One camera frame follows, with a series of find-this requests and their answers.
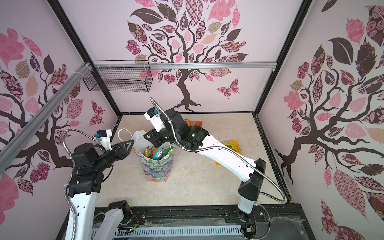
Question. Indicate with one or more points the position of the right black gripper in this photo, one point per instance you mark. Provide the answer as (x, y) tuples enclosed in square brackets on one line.
[(155, 137)]

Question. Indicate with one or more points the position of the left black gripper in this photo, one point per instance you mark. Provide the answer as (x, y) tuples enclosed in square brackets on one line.
[(123, 151)]

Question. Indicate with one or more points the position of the green white snack bag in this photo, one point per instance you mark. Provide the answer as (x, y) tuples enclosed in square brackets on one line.
[(168, 151)]

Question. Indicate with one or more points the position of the teal snack packet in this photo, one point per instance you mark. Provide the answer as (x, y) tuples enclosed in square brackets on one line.
[(157, 153)]

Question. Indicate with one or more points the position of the patterned paper gift bag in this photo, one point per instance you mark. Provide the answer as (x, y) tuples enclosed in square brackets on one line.
[(154, 170)]

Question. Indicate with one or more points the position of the yellow mango snack bag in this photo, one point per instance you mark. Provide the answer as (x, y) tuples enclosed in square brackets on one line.
[(234, 145)]

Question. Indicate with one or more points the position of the orange white snack packet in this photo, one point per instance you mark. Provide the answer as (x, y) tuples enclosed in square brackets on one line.
[(148, 152)]

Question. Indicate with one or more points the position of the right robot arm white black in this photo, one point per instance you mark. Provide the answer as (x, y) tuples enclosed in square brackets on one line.
[(254, 181)]

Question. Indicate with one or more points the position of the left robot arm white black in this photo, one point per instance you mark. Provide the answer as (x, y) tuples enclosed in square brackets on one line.
[(84, 186)]

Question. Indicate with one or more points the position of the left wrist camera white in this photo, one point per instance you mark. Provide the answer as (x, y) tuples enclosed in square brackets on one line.
[(103, 138)]

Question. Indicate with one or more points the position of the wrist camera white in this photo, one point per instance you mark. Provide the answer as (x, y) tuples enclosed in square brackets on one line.
[(154, 117), (103, 138)]

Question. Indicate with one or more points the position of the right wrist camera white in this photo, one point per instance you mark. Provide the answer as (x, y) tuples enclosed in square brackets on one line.
[(154, 117)]

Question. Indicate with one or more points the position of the aluminium rail back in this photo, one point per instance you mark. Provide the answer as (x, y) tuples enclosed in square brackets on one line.
[(189, 66)]

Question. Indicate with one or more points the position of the aluminium rail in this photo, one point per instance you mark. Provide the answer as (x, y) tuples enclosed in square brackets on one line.
[(12, 149), (189, 66)]

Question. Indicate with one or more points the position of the black wire basket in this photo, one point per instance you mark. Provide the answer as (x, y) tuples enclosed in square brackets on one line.
[(120, 77)]

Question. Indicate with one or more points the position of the white slotted cable duct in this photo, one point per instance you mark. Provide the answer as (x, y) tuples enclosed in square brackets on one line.
[(191, 231)]

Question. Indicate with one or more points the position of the aluminium rail left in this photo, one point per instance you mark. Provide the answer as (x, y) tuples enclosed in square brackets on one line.
[(12, 149)]

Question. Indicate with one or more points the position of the black base frame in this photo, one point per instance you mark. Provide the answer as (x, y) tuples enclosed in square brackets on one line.
[(284, 221)]

